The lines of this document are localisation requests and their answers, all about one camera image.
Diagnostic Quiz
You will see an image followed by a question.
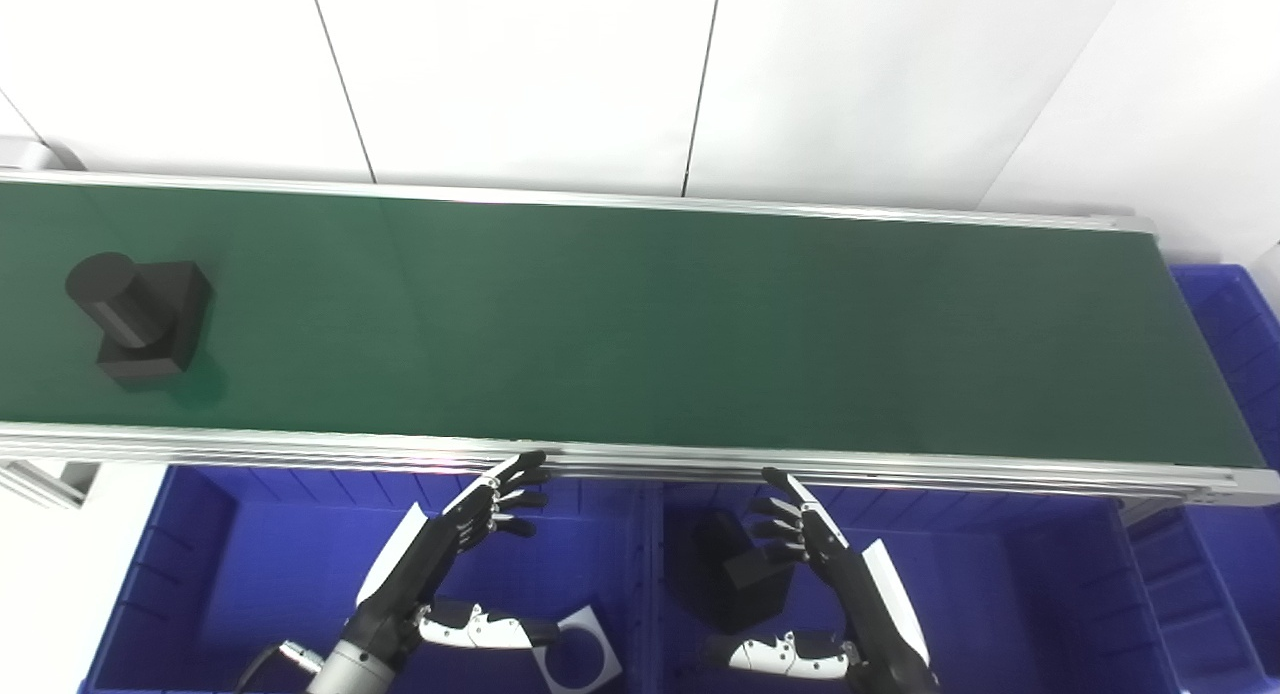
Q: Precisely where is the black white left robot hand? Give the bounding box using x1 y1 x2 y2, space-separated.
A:
345 451 563 670

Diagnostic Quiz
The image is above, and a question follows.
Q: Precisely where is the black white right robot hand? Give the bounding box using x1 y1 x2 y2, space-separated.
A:
703 466 941 694

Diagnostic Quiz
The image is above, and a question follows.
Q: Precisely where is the black cylinder-on-block part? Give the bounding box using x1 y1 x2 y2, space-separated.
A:
668 511 796 635
65 252 214 383

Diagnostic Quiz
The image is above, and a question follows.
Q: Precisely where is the blue plastic bin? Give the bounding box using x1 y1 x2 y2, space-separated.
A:
645 479 1181 694
1125 264 1280 694
80 464 656 694

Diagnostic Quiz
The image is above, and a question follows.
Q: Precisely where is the green conveyor belt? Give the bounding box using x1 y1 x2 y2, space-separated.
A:
0 169 1280 505
0 182 1266 468

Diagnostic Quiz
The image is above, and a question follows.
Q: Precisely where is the aluminium conveyor leg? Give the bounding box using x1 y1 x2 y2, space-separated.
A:
0 459 101 510

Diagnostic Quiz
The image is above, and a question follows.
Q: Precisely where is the white square plate with hole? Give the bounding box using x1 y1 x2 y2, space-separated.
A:
530 604 623 693

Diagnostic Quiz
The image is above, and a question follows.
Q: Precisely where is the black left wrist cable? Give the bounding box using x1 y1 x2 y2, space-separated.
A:
235 642 326 694

